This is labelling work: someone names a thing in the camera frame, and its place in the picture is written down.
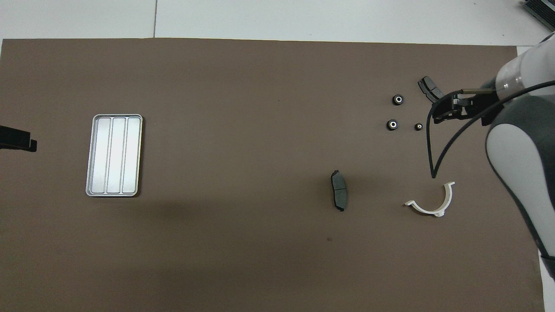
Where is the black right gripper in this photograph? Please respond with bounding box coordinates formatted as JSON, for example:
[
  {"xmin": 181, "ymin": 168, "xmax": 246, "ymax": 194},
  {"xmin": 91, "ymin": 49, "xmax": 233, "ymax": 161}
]
[{"xmin": 432, "ymin": 91, "xmax": 504, "ymax": 125}]

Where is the grey metal tray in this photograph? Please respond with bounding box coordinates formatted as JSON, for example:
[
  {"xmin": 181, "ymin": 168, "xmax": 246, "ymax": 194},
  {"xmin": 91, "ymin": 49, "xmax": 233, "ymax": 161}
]
[{"xmin": 85, "ymin": 114, "xmax": 143, "ymax": 198}]

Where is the short dark grey brake pad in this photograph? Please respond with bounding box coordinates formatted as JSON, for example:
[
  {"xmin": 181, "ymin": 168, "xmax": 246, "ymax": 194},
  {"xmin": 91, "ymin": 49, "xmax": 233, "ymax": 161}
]
[{"xmin": 418, "ymin": 76, "xmax": 445, "ymax": 103}]

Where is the dark ribbed grey device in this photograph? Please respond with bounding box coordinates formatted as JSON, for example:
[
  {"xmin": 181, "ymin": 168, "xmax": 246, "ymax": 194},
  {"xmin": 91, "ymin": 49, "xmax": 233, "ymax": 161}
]
[{"xmin": 522, "ymin": 0, "xmax": 555, "ymax": 33}]

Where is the long dark grey brake pad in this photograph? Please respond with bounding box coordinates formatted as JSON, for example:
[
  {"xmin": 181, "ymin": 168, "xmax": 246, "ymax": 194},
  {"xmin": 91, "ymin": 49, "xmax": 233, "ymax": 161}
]
[{"xmin": 330, "ymin": 169, "xmax": 348, "ymax": 212}]

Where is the brown paper table mat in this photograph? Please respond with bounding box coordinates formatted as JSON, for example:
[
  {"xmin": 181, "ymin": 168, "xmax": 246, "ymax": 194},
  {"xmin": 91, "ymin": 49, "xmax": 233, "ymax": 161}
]
[{"xmin": 0, "ymin": 38, "xmax": 545, "ymax": 312}]

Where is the white semicircular plastic bracket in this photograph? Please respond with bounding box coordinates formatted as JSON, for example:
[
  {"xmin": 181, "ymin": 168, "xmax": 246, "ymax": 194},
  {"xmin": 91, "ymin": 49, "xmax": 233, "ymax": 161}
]
[{"xmin": 404, "ymin": 182, "xmax": 456, "ymax": 217}]

